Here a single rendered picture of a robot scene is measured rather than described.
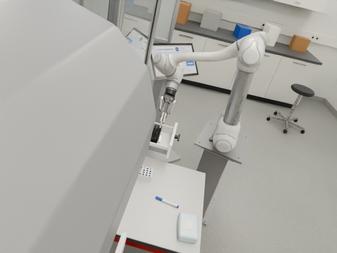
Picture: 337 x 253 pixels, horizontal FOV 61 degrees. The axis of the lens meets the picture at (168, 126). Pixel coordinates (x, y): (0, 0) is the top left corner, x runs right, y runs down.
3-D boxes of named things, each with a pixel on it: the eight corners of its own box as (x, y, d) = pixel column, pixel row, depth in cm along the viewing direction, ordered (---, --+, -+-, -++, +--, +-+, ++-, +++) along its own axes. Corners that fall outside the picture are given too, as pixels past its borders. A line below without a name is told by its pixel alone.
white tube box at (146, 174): (152, 172, 178) (153, 167, 176) (150, 181, 170) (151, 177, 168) (132, 168, 177) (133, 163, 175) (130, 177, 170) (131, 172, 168)
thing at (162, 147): (172, 134, 204) (174, 127, 201) (166, 155, 183) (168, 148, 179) (118, 118, 205) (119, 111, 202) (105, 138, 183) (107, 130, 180)
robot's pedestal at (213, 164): (214, 203, 274) (243, 140, 234) (206, 226, 249) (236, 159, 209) (185, 190, 281) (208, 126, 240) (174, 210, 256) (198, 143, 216)
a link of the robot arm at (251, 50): (234, 142, 210) (231, 160, 192) (213, 136, 212) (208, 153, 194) (270, 37, 166) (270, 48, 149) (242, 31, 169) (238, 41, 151)
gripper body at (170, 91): (175, 93, 205) (172, 105, 203) (164, 90, 204) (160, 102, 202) (177, 90, 198) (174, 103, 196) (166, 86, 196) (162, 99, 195)
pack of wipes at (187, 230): (177, 216, 153) (179, 211, 151) (194, 220, 154) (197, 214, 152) (177, 241, 141) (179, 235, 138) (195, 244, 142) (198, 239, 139)
